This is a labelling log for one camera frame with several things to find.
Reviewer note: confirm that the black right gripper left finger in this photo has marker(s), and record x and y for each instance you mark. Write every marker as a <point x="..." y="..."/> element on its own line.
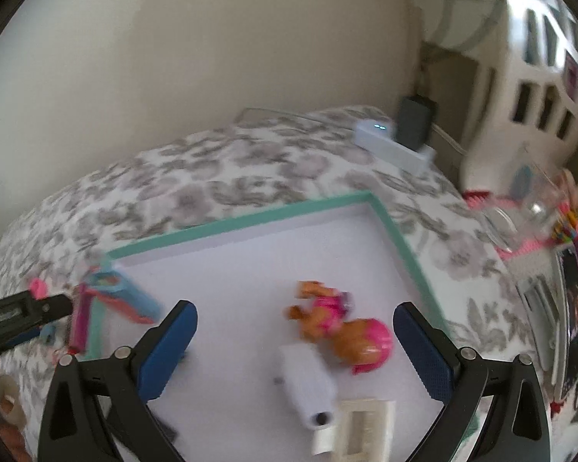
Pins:
<point x="90" y="401"/>

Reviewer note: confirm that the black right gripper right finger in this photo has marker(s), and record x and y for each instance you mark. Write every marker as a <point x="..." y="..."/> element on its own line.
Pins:
<point x="516" y="427"/>

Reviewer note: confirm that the blue coral toy case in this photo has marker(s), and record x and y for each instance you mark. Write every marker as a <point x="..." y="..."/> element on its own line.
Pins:
<point x="118" y="292"/>

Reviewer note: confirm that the pink brown puppy toy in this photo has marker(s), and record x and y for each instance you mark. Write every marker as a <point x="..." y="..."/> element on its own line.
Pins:
<point x="363" y="344"/>

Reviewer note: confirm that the person's left hand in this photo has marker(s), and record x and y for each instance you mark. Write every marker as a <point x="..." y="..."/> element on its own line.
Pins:
<point x="10" y="405"/>

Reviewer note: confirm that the pink smart watch band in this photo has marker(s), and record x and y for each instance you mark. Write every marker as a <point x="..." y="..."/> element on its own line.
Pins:
<point x="38" y="288"/>

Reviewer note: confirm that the purple lip balm tube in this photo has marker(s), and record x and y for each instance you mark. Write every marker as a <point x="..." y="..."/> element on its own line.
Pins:
<point x="80" y="320"/>

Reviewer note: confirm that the black power adapter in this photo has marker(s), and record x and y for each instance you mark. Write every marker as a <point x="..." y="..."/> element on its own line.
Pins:
<point x="168" y="431"/>

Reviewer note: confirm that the teal rimmed white tray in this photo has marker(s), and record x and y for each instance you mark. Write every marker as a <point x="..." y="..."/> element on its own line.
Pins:
<point x="225" y="401"/>

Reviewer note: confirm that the white cylindrical bottle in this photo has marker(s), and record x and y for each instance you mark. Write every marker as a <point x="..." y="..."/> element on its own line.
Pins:
<point x="309" y="386"/>

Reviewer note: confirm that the floral grey white blanket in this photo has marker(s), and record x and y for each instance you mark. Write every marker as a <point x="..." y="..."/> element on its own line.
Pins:
<point x="245" y="168"/>

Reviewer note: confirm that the white power bank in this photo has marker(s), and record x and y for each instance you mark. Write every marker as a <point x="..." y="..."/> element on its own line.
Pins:
<point x="378" y="138"/>

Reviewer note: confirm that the white plastic chair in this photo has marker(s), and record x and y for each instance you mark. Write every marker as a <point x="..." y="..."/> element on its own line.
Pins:
<point x="535" y="105"/>

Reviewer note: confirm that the cream switch plate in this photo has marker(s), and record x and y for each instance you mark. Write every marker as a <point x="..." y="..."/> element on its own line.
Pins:
<point x="364" y="430"/>

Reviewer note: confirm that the dark wall adapter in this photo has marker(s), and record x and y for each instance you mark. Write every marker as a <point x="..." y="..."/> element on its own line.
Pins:
<point x="416" y="115"/>

